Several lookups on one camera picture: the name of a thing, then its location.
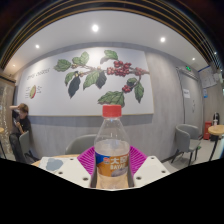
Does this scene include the coffee plant wall mural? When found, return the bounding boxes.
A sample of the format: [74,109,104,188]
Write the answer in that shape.
[15,46,155,117]

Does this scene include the white wall notice board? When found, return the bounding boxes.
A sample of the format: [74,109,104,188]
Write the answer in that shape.
[198,65,218,89]

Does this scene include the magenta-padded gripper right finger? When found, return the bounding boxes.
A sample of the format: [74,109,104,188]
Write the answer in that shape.
[127,145,171,189]

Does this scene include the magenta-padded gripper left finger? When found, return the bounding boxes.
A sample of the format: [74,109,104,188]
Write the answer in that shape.
[53,145,98,190]

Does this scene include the clear red-capped water bottle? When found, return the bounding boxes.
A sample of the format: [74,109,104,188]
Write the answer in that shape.
[93,104,131,190]

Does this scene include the grey upholstered chair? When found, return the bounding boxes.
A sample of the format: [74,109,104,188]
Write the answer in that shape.
[18,130,39,163]
[171,123,203,167]
[64,133,98,156]

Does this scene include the wooden framed glass partition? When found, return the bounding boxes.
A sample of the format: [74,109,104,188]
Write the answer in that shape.
[0,74,16,158]

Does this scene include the grey door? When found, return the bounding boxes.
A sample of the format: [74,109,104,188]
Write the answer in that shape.
[176,67,204,134]

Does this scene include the red extinguisher box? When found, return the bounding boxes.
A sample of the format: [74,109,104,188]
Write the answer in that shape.
[203,120,213,140]

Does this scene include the round recessed ceiling lights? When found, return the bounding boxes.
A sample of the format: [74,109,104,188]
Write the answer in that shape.
[11,23,196,68]

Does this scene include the round wooden side table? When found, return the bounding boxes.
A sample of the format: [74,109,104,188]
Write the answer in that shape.
[0,126,6,159]
[207,124,224,163]

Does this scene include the person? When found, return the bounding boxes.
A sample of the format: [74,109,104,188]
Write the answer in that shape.
[8,103,33,164]

